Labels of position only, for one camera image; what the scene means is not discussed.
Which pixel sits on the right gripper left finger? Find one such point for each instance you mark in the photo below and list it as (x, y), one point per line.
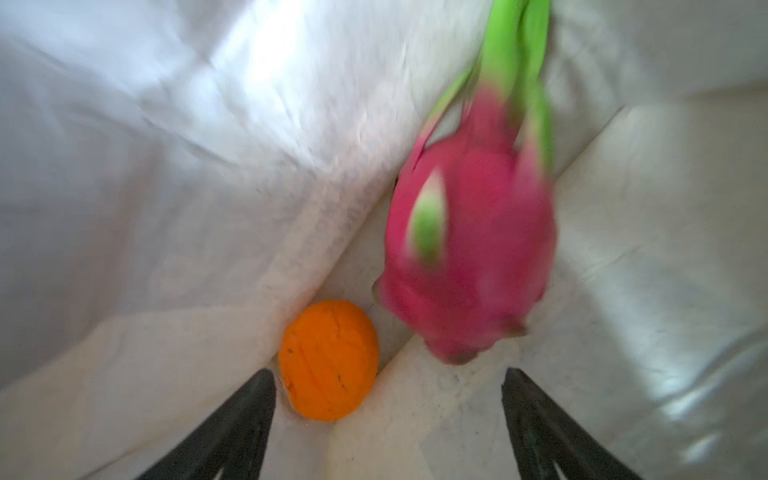
(231, 442)

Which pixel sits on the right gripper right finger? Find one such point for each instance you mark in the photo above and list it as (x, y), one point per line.
(547, 442)

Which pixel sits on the orange fruit front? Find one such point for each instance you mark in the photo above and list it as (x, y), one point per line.
(328, 360)

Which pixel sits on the pink dragon fruit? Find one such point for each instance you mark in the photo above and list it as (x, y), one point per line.
(471, 232)

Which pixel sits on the cream canvas tote bag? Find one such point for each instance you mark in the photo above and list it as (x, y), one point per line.
(180, 178)

